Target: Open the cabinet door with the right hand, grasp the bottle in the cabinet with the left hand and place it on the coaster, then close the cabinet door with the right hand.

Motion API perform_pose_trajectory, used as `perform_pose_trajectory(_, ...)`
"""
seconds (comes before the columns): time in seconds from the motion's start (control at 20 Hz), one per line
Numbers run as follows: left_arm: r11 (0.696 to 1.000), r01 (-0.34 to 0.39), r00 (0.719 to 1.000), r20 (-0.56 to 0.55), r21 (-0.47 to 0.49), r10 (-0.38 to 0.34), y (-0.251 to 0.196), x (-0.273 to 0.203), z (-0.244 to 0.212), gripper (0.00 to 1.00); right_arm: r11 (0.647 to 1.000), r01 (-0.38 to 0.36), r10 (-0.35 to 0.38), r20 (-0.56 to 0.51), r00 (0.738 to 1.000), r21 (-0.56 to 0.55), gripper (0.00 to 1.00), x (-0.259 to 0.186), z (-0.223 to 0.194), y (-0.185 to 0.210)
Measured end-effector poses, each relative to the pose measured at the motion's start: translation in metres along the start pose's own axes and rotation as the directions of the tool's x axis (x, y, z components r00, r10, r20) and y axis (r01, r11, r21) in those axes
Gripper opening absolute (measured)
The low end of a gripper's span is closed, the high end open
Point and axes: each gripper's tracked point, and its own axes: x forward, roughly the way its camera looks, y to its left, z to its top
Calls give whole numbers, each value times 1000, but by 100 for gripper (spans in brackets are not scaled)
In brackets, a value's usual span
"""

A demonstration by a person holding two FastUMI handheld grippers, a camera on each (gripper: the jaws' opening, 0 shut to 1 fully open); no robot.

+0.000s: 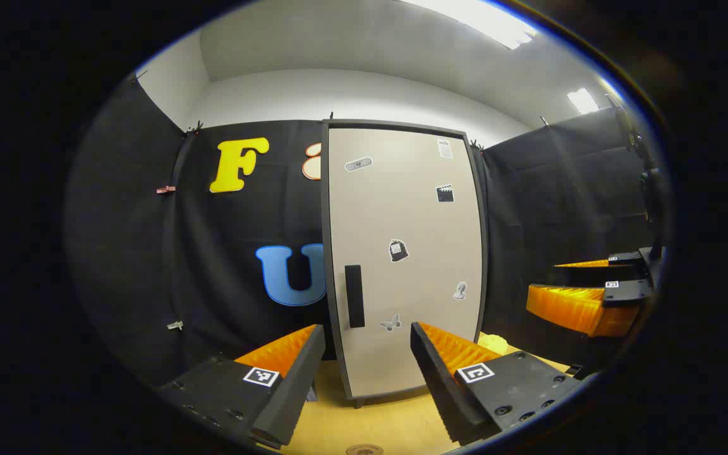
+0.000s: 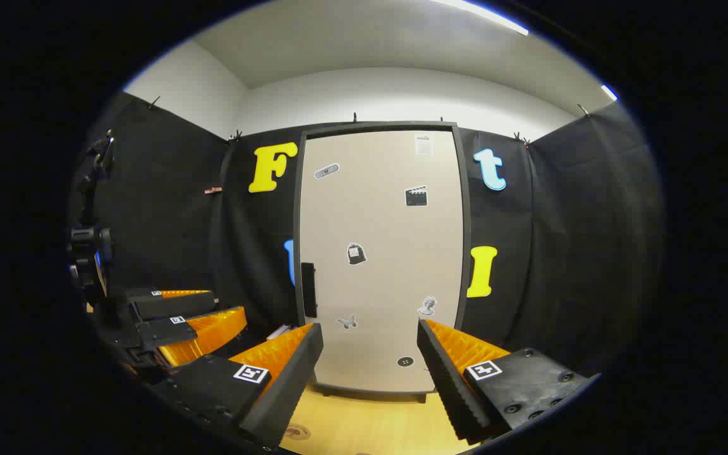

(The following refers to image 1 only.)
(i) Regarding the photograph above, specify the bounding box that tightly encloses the small ceiling light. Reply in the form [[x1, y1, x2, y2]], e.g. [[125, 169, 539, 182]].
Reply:
[[567, 88, 600, 114]]

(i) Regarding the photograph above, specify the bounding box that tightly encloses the dark grey cabinet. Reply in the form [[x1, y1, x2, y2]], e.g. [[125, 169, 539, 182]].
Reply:
[[321, 119, 489, 409]]

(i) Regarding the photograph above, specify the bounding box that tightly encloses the yellow lumpy toy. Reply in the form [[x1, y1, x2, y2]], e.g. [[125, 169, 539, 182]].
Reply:
[[478, 333, 509, 355]]

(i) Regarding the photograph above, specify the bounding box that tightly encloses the black door handle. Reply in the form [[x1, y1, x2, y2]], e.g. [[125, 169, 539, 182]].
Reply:
[[344, 265, 365, 329]]

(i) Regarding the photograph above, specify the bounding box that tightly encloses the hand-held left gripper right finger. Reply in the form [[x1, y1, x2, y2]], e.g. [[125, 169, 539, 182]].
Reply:
[[410, 320, 586, 447]]

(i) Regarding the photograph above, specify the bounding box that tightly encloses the black backdrop cloth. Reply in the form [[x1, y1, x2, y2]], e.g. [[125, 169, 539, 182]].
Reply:
[[64, 73, 662, 392]]

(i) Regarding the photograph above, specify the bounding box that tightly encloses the long ceiling light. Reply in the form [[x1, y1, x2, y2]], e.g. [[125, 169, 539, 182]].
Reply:
[[402, 0, 535, 50]]

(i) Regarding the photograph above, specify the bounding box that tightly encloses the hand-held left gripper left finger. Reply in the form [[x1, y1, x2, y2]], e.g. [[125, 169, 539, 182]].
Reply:
[[155, 324, 327, 449]]

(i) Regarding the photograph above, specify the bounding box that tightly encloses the beige cabinet door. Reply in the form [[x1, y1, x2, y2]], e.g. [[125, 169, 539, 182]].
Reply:
[[328, 126, 485, 399]]

